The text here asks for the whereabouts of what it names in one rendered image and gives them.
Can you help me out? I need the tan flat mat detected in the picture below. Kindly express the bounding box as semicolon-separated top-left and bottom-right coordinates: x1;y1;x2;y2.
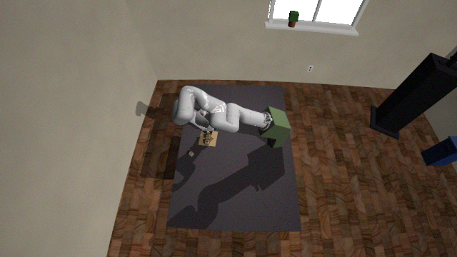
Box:
199;130;218;147

